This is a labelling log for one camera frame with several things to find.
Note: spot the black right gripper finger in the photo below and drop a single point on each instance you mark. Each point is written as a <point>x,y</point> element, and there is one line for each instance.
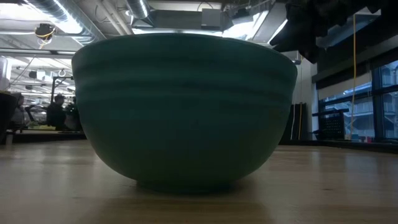
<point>309,53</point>
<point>284,39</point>

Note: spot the large green ceramic bowl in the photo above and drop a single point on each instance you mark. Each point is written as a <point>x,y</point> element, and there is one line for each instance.
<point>186,118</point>

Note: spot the black upright panel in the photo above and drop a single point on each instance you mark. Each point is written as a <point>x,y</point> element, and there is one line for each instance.
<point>295,124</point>

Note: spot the grey ceiling box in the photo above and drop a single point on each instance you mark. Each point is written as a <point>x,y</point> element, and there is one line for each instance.
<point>211,17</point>

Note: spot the black perforated crate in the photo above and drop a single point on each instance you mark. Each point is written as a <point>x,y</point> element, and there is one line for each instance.
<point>332,126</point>

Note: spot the black window ledge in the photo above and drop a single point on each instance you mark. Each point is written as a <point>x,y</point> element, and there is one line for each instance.
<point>342,146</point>

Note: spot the bright ceiling light panel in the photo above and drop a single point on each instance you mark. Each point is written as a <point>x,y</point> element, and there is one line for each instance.
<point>174,30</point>

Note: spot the person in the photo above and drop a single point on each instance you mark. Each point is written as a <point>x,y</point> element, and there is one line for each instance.
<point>73,116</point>
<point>56,115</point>
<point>18,113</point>

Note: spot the rectangular metal air duct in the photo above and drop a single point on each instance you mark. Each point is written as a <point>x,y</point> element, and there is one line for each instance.
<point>267,25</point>

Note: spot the dark window frame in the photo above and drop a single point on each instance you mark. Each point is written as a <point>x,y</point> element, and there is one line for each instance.
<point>377,102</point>

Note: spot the round silver air duct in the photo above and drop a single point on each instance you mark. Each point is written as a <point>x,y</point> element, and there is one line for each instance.
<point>138,7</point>

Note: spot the large spiral silver duct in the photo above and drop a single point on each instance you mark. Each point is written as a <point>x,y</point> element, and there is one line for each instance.
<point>71,25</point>

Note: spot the black metal stand frame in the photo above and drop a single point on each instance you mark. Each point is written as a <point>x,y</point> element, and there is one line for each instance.
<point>57,81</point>

